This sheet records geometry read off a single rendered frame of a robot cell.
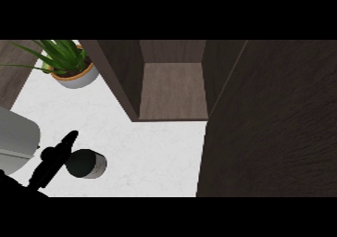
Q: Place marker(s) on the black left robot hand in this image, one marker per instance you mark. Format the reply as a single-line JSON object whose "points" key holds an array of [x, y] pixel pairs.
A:
{"points": [[47, 168]]}

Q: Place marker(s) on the dark green wine bottle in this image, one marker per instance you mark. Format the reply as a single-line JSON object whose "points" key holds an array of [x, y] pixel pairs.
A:
{"points": [[84, 163]]}

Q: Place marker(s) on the dark wooden open cabinet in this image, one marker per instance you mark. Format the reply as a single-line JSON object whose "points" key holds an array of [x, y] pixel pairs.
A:
{"points": [[171, 92]]}

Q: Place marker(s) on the dark brown cabinet door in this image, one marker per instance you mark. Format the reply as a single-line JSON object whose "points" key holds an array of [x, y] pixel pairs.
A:
{"points": [[276, 123]]}

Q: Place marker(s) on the brown wooden panel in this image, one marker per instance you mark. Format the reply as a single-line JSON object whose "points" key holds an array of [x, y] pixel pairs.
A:
{"points": [[6, 86]]}

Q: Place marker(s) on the green plant in white pot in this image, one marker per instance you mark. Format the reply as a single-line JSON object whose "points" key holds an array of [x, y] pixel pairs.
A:
{"points": [[72, 72]]}

